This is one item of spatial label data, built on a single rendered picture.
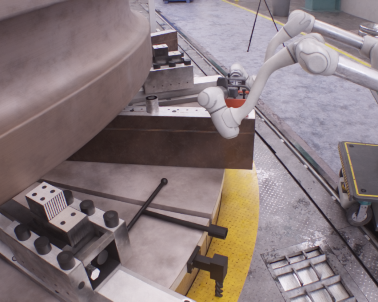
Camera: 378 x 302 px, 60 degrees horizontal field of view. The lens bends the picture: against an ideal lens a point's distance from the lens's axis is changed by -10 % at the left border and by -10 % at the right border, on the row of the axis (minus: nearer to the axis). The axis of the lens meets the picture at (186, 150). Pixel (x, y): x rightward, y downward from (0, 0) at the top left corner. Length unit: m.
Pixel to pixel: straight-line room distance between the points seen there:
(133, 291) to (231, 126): 0.94
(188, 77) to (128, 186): 1.30
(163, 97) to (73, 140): 1.79
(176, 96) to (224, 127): 1.53
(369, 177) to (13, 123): 2.10
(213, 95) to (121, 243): 0.85
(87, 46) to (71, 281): 1.14
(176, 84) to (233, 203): 1.21
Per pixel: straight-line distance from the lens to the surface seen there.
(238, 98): 2.17
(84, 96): 1.64
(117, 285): 1.54
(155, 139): 2.33
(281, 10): 9.42
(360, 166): 2.57
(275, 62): 1.79
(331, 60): 1.62
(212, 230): 1.88
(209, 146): 2.29
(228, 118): 1.83
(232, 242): 2.30
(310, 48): 1.59
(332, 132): 3.63
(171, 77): 3.16
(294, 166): 3.01
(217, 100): 1.84
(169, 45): 4.47
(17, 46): 1.53
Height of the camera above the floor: 1.67
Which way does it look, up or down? 32 degrees down
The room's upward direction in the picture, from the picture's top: 3 degrees counter-clockwise
